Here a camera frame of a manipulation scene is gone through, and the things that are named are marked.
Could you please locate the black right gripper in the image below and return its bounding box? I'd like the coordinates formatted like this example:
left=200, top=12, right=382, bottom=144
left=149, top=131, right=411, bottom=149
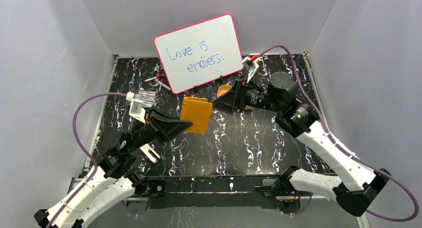
left=208, top=76, right=283, bottom=115

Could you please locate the orange leather card holder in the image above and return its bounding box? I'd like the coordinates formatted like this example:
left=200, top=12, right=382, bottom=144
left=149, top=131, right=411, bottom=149
left=180, top=97, right=213, bottom=134

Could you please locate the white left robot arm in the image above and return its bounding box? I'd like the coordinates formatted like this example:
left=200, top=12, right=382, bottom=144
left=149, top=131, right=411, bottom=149
left=34, top=106, right=193, bottom=228

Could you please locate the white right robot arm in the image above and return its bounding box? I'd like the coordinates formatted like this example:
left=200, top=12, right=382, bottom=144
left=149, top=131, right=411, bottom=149
left=212, top=72, right=388, bottom=217

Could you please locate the orange oval tray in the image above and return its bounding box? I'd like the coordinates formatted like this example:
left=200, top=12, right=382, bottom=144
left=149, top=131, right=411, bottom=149
left=212, top=84, right=252, bottom=114

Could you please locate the pack of coloured markers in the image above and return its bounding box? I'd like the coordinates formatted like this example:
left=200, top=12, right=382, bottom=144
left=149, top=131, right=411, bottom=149
left=126, top=90, right=157, bottom=108

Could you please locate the small white object on table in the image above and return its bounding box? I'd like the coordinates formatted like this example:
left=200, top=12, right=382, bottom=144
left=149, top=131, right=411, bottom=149
left=140, top=143, right=161, bottom=164

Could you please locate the white marker pen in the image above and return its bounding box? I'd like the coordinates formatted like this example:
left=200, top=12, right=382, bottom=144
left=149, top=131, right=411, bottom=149
left=154, top=79, right=171, bottom=91

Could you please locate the red capped marker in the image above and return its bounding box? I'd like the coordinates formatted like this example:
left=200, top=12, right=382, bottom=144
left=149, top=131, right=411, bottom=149
left=144, top=74, right=165, bottom=82

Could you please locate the pink framed whiteboard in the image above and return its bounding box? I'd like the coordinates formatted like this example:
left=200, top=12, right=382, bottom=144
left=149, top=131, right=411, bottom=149
left=154, top=13, right=243, bottom=94

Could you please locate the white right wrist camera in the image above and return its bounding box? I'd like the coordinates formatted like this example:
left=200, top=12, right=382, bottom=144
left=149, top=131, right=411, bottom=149
left=241, top=55, right=259, bottom=84

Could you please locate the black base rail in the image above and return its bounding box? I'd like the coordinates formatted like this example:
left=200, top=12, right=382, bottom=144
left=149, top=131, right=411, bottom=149
left=117, top=175, right=312, bottom=217

